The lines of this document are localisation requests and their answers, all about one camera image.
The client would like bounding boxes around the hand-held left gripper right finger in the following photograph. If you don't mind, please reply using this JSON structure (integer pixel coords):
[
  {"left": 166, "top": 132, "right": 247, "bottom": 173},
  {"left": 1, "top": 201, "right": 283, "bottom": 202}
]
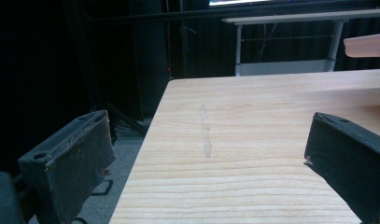
[{"left": 303, "top": 111, "right": 380, "bottom": 224}]

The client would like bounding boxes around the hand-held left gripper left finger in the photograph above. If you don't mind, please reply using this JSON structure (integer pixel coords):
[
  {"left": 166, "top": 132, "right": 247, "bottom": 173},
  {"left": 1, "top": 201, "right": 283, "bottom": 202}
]
[{"left": 17, "top": 109, "right": 117, "bottom": 224}]

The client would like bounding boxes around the pink object at edge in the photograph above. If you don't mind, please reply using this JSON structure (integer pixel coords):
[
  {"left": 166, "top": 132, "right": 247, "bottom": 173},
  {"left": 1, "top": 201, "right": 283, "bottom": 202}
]
[{"left": 343, "top": 32, "right": 380, "bottom": 59}]

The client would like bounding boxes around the dark curtain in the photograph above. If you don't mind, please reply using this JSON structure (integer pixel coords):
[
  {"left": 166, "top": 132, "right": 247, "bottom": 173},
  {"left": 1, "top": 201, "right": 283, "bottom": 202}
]
[{"left": 128, "top": 0, "right": 171, "bottom": 120}]

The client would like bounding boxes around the black metal stand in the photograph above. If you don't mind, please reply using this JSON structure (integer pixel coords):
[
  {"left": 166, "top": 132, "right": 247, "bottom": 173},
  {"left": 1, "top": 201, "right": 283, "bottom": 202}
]
[{"left": 177, "top": 0, "right": 198, "bottom": 78}]

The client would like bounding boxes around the monitor screen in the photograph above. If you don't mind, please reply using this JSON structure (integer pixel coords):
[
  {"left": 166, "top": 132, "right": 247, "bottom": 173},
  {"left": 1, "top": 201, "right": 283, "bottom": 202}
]
[{"left": 208, "top": 0, "right": 273, "bottom": 7}]

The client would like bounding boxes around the black cable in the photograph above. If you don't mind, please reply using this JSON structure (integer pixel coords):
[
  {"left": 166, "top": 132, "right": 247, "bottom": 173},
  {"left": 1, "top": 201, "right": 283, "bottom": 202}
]
[{"left": 91, "top": 178, "right": 114, "bottom": 197}]

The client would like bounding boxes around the white metal-frame desk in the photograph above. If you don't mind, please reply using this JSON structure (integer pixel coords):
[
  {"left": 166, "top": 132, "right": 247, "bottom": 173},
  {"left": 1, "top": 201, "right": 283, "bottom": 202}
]
[{"left": 221, "top": 7, "right": 380, "bottom": 77}]

